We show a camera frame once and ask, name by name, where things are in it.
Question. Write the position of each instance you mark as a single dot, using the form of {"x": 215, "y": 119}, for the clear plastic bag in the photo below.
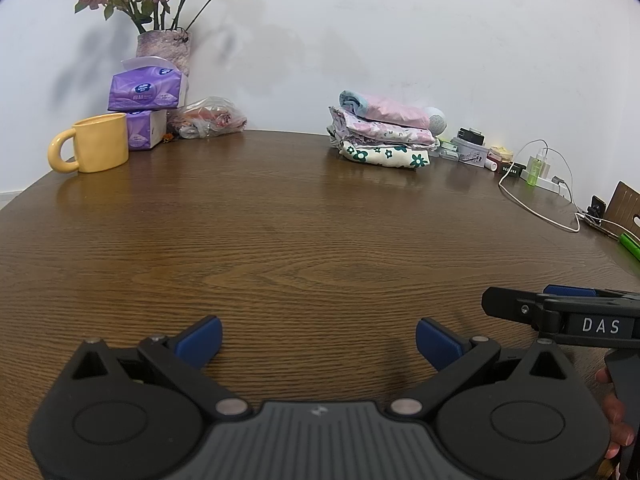
{"x": 210, "y": 120}

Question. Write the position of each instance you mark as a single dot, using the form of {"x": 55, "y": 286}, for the wooden chair back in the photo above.
{"x": 625, "y": 207}

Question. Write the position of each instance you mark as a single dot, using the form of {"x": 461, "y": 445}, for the black charger block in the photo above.
{"x": 471, "y": 136}

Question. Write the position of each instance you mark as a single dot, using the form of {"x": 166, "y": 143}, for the white power strip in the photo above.
{"x": 550, "y": 185}

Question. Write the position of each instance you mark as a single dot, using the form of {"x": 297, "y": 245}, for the person's right hand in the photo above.
{"x": 616, "y": 410}

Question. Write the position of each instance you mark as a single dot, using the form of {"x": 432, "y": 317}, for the red and cream box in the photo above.
{"x": 501, "y": 154}

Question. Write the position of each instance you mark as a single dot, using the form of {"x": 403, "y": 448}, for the dark green box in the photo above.
{"x": 512, "y": 169}

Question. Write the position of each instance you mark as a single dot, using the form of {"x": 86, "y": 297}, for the white tube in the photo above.
{"x": 490, "y": 163}

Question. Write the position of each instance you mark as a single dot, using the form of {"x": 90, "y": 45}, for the small orange object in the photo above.
{"x": 169, "y": 137}

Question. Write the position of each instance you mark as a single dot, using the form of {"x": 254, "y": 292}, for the yellow mug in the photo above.
{"x": 102, "y": 142}

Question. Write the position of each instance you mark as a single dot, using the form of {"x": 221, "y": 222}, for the green white small boxes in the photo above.
{"x": 447, "y": 151}

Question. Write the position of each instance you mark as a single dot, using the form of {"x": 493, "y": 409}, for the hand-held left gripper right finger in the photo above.
{"x": 435, "y": 342}

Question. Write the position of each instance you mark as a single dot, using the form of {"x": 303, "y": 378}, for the black phone holder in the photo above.
{"x": 596, "y": 207}

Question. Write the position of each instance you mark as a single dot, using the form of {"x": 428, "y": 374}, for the purple tissue pack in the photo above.
{"x": 142, "y": 130}
{"x": 145, "y": 90}

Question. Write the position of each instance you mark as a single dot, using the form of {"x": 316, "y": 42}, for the pink floral folded garment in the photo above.
{"x": 380, "y": 132}

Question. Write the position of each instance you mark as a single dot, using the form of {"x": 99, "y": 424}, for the white purple vase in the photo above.
{"x": 165, "y": 45}

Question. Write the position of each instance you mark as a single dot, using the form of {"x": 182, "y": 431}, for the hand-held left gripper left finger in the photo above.
{"x": 200, "y": 342}

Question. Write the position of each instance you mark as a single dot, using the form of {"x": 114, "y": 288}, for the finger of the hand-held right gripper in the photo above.
{"x": 570, "y": 290}
{"x": 515, "y": 305}

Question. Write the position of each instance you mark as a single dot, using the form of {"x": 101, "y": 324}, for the pink blue mesh garment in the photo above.
{"x": 390, "y": 110}

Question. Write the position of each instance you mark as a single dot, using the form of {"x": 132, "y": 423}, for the green bottle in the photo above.
{"x": 535, "y": 170}

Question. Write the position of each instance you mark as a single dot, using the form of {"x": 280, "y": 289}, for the cream green flower folded garment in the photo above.
{"x": 385, "y": 155}

